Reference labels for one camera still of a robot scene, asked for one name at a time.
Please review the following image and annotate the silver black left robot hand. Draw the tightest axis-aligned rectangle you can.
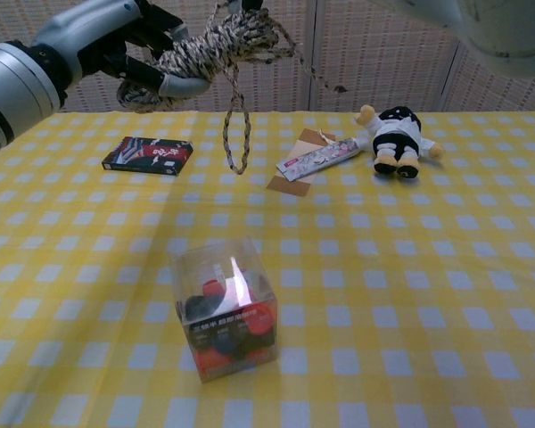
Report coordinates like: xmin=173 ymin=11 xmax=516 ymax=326
xmin=31 ymin=0 xmax=209 ymax=98

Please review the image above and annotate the beige black braided rope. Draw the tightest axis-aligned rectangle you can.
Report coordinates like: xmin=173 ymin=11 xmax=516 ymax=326
xmin=115 ymin=0 xmax=347 ymax=176

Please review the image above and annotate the woven folding screen panel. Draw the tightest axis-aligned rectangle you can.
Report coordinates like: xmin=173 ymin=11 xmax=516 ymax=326
xmin=140 ymin=0 xmax=317 ymax=112
xmin=439 ymin=37 xmax=535 ymax=112
xmin=309 ymin=0 xmax=478 ymax=112
xmin=0 ymin=0 xmax=161 ymax=113

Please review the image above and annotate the black red card box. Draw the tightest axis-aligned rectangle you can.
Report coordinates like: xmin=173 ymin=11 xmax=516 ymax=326
xmin=101 ymin=136 xmax=194 ymax=177

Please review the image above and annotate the white printed tube packet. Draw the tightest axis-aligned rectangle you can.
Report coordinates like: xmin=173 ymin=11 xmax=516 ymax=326
xmin=275 ymin=136 xmax=366 ymax=182

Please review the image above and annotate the brown cardboard card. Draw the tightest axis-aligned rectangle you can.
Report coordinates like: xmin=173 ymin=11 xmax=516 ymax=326
xmin=266 ymin=128 xmax=338 ymax=199

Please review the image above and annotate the black white plush doll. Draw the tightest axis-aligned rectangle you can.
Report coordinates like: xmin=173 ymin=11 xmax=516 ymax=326
xmin=354 ymin=103 xmax=446 ymax=180

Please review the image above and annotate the yellow white checked tablecloth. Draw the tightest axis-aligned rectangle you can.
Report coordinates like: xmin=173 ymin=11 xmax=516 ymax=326
xmin=0 ymin=109 xmax=535 ymax=428

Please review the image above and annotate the clear plastic cube box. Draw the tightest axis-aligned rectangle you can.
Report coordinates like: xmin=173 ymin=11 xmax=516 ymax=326
xmin=172 ymin=236 xmax=278 ymax=385

